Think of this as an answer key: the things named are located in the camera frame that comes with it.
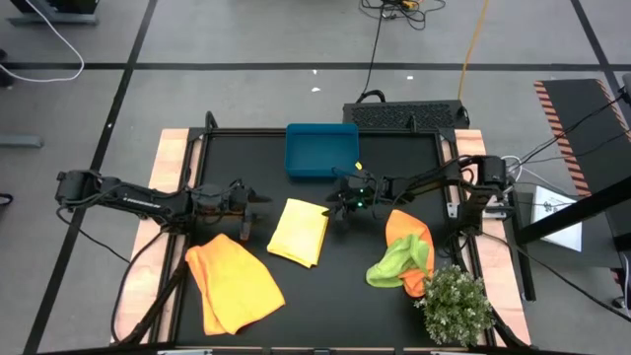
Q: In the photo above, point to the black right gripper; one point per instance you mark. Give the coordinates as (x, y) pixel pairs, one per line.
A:
(362, 194)

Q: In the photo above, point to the black stand leg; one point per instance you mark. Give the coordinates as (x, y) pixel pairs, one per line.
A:
(527, 276)

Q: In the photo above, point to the green microfiber towel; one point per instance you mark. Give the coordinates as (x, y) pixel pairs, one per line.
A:
(394, 266)

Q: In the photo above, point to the white paper sheet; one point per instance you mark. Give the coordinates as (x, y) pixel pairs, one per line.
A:
(567, 239)

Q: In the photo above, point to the orange-yellow ribbed microfiber towel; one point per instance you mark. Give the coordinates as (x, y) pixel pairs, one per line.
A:
(231, 286)

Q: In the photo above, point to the orange fluffy microfiber towel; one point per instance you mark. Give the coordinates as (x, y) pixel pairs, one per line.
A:
(404, 227)

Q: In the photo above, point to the blue plastic bin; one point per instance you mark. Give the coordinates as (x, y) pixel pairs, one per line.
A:
(320, 150)

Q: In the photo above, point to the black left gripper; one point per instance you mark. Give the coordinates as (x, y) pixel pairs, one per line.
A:
(244, 199)

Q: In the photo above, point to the black hazard-striped floor mat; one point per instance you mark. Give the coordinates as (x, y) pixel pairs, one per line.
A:
(577, 113)

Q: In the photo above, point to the yellow microfiber towel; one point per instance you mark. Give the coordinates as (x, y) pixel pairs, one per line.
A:
(298, 232)

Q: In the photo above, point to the black frame beam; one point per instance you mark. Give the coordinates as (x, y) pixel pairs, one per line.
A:
(606, 197)

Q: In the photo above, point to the black aluminium table frame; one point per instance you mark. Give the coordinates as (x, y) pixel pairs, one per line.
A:
(236, 132)

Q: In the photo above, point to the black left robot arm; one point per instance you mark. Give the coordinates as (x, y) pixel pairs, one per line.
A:
(143, 199)

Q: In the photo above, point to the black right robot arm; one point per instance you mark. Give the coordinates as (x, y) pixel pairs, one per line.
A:
(488, 170)

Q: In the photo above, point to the grey desk foot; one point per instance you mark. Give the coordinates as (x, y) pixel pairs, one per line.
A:
(20, 142)
(54, 20)

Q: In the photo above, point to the artificial green potted plant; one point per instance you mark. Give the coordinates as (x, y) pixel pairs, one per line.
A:
(453, 305)

